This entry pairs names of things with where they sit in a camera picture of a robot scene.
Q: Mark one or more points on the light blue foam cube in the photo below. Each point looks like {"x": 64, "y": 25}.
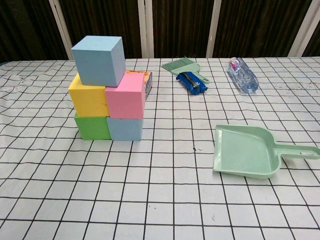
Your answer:
{"x": 97, "y": 65}
{"x": 125, "y": 130}

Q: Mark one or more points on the pink foam cube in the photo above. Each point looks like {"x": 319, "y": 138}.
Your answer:
{"x": 125, "y": 102}

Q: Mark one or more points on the green foam cube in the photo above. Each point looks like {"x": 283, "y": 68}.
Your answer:
{"x": 92, "y": 127}

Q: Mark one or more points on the yellow foam cube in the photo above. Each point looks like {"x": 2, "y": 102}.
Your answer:
{"x": 87, "y": 100}

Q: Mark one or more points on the green hand brush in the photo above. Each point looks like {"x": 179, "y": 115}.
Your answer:
{"x": 185, "y": 66}

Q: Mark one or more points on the orange snack box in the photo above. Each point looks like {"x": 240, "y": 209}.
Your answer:
{"x": 148, "y": 83}

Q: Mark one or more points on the blue snack packet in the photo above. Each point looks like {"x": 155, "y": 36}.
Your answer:
{"x": 186, "y": 81}

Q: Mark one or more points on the white black-grid tablecloth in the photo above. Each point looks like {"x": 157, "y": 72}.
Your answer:
{"x": 160, "y": 195}

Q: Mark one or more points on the green plastic dustpan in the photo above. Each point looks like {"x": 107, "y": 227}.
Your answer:
{"x": 245, "y": 152}

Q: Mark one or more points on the clear plastic water bottle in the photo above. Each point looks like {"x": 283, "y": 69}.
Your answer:
{"x": 243, "y": 77}

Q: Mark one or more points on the white double frame post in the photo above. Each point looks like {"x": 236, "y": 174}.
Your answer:
{"x": 146, "y": 25}

